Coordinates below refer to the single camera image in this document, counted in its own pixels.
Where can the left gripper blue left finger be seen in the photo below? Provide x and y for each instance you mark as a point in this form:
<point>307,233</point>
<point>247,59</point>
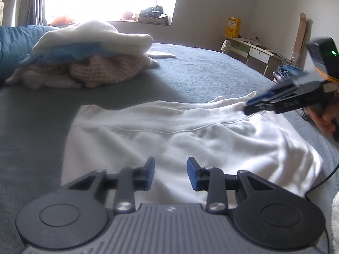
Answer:
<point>147,174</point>

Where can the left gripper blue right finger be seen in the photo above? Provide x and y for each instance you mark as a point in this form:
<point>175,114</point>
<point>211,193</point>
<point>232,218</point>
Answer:
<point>196,175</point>

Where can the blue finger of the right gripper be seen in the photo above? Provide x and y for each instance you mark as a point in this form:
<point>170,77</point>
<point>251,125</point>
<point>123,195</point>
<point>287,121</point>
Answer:
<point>267,95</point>
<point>255,107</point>

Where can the white bear print sweatshirt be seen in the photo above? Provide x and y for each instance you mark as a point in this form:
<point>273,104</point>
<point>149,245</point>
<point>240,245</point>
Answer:
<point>216,133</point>

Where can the dark clothes on windowsill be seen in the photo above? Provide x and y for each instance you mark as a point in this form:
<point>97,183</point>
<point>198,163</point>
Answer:
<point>153,15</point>

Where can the person's right hand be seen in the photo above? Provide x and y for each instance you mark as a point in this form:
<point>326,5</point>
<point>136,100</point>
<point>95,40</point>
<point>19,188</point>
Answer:
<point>324,121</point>

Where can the stack of folded jeans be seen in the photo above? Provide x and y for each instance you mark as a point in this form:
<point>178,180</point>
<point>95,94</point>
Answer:
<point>286,72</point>

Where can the white and green desk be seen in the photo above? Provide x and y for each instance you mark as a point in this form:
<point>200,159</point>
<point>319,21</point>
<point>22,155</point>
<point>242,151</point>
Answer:
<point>253,55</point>

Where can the white yarn ball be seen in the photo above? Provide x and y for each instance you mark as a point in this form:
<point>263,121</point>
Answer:
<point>226,46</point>

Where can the yellow box on desk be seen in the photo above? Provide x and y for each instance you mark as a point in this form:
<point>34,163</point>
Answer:
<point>233,27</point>

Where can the white cloth strip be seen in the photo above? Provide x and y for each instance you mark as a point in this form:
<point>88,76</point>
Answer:
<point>158,54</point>

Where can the grey bed sheet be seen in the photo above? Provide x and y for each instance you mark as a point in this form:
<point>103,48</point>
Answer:
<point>35,123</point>

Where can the light blue garment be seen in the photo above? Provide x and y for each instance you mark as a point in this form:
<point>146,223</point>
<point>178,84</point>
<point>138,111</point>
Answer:
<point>65,54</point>

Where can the cream fleece garment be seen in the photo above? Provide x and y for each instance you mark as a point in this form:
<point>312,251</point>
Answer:
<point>94,32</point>

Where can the pink pot on windowsill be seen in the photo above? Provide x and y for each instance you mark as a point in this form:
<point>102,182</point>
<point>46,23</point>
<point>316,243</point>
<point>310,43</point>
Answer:
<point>128,16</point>

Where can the orange object on windowsill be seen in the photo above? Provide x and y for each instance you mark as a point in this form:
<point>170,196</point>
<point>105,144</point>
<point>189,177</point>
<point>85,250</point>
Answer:
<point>61,21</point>

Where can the blue duvet roll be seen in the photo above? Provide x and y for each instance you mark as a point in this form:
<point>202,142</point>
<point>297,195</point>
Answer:
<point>17,42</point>

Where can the grey curtain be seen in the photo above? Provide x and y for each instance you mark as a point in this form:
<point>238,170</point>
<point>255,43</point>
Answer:
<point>31,12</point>

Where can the cardboard panel against wall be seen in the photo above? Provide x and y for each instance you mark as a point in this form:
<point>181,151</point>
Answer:
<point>303,23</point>

